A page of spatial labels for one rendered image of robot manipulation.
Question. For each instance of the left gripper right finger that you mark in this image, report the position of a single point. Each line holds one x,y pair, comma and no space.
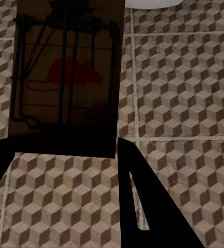
168,227

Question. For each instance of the mousetrap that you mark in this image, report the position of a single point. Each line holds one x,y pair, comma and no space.
66,77

